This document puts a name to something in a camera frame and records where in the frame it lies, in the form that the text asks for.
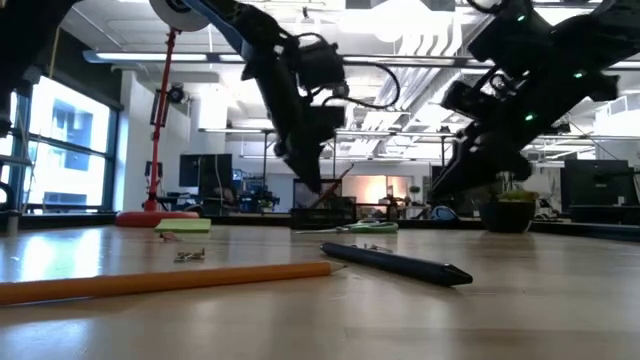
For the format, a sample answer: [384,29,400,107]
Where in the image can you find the long ceiling light strip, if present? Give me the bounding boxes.
[82,48,640,71]

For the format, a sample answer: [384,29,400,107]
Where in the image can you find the green-handled scissors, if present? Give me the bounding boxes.
[294,219,400,235]

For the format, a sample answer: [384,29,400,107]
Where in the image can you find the blue round object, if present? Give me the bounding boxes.
[430,204,459,221]

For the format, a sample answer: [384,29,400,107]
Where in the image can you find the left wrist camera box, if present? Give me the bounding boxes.
[298,40,347,92]

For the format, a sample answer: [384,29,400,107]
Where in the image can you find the potted succulent plant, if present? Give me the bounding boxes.
[478,172,540,234]

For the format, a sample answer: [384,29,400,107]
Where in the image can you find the large window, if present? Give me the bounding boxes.
[0,74,120,214]

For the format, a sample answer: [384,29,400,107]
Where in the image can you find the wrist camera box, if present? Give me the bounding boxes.
[440,79,501,122]
[298,40,347,92]

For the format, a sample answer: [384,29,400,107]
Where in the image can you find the black mesh desk organizer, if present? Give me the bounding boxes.
[289,178,400,231]

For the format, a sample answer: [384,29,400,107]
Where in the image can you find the green sticky note pad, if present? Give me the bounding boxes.
[153,218,212,234]

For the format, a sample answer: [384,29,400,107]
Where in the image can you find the small binder clip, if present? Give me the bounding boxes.
[173,248,207,263]

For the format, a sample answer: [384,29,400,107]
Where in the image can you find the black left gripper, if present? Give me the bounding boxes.
[244,44,346,195]

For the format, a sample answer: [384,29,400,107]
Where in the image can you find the orange pencil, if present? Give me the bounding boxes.
[308,164,355,210]
[0,260,347,306]

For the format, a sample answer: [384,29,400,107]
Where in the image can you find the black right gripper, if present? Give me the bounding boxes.
[432,64,621,197]

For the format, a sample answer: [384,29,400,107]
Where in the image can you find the wide black monitor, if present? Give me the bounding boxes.
[559,159,637,224]

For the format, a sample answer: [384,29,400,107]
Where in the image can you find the black pen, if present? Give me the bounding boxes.
[319,241,474,288]

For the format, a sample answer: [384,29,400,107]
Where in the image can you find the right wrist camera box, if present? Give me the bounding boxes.
[440,79,501,122]

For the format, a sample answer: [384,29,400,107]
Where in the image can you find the red desk lamp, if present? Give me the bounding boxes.
[115,0,211,229]

